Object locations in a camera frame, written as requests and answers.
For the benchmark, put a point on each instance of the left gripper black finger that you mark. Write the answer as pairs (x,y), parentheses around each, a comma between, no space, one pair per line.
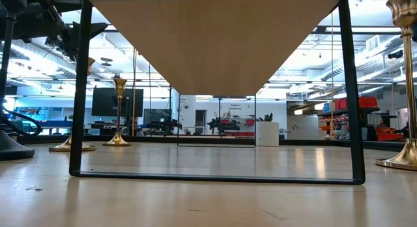
(96,28)

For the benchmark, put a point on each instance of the gold candle stick holder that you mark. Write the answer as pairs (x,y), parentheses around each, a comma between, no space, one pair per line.
(58,147)
(404,11)
(117,140)

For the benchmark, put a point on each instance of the black candle stick holder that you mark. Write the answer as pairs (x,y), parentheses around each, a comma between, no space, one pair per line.
(13,148)

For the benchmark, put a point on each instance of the black background robot arm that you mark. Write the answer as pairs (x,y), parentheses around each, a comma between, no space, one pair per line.
(164,126)
(224,125)

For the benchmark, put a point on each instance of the black ceiling light fixture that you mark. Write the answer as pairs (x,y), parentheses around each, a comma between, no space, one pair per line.
(57,44)

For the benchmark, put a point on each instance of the round ceiling fixture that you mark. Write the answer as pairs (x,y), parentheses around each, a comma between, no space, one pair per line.
(106,60)

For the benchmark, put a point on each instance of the wooden riser shelf black legs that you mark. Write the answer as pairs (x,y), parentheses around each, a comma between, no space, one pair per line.
(211,41)

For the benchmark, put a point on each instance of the small green plant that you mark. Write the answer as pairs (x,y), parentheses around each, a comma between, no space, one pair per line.
(266,117)

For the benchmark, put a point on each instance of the white plant pot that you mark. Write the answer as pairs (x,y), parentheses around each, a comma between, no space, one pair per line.
(267,135)

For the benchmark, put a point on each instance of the black storage rack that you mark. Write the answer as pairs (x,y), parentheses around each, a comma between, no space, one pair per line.
(348,121)

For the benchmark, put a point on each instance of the red storage bins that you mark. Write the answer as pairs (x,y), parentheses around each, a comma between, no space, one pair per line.
(355,103)

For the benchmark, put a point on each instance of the black wall monitor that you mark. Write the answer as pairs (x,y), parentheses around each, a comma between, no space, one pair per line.
(104,103)

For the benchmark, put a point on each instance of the black aluminium table frame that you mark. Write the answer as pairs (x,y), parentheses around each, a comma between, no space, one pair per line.
(325,143)

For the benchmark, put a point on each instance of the black ceiling camera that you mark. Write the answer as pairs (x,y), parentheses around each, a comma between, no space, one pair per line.
(395,54)

